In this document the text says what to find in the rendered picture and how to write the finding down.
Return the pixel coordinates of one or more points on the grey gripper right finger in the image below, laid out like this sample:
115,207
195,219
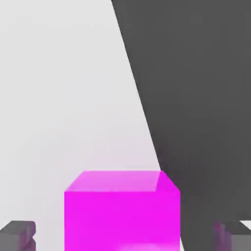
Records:
235,238

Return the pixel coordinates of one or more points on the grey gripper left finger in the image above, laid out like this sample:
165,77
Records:
15,235

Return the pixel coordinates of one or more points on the small magenta cube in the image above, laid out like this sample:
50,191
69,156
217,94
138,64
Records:
121,215

